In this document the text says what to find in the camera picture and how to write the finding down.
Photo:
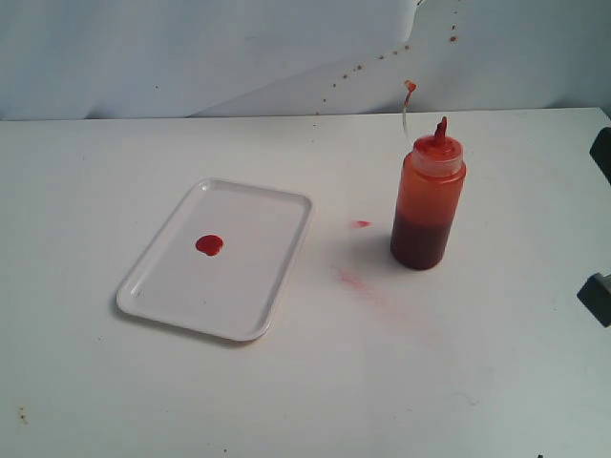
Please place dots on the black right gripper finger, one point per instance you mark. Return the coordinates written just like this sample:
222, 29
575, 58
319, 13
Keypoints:
600, 152

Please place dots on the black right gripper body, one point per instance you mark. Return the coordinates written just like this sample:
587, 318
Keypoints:
595, 296

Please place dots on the red sauce squeeze bottle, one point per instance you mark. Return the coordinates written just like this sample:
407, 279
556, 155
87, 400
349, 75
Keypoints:
431, 182

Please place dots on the red sauce blob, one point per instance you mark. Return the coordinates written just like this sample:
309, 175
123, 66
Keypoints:
209, 245

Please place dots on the white rectangular plastic tray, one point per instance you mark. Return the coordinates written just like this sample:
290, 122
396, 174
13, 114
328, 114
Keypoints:
231, 296

